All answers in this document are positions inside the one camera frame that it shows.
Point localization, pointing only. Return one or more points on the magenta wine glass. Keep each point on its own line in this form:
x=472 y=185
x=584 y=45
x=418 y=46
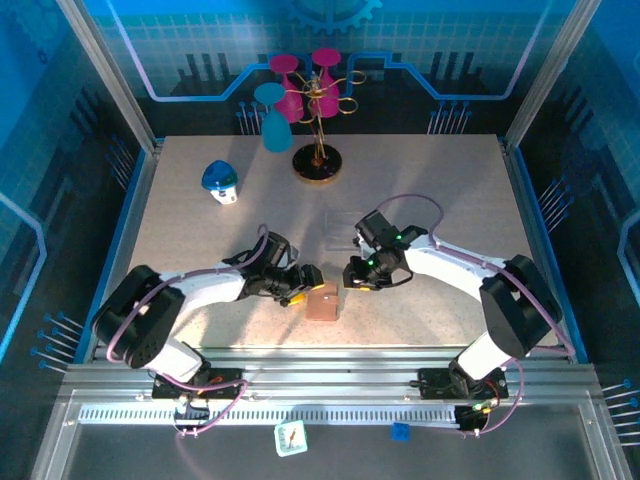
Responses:
x=290 y=102
x=326 y=102

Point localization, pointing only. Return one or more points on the white green square tile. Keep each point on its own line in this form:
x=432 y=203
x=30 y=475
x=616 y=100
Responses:
x=291 y=438

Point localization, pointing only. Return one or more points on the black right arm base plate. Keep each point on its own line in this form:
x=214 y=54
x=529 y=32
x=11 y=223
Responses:
x=432 y=385

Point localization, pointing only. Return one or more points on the small blue cube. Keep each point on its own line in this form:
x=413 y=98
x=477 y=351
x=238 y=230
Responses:
x=401 y=432

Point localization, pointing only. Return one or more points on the aluminium front rail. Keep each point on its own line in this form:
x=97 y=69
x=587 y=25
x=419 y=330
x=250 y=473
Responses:
x=325 y=370

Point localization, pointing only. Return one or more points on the aluminium frame post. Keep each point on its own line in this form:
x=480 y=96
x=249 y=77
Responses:
x=112 y=75
x=550 y=75

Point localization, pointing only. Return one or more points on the gold glass rack black base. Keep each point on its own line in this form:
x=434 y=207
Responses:
x=317 y=165

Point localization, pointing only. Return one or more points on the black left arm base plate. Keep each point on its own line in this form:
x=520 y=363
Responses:
x=227 y=382

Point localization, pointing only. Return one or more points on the black electronics board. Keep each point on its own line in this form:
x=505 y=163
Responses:
x=192 y=415
x=472 y=419

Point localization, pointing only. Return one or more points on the brown wooden case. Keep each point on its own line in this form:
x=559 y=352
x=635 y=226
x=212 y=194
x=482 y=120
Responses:
x=322 y=307

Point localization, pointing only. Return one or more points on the white cup with blue lid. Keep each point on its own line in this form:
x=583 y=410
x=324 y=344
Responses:
x=222 y=187

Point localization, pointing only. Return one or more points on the teal wine glass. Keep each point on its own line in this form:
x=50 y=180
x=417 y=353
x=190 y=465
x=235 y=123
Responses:
x=275 y=132

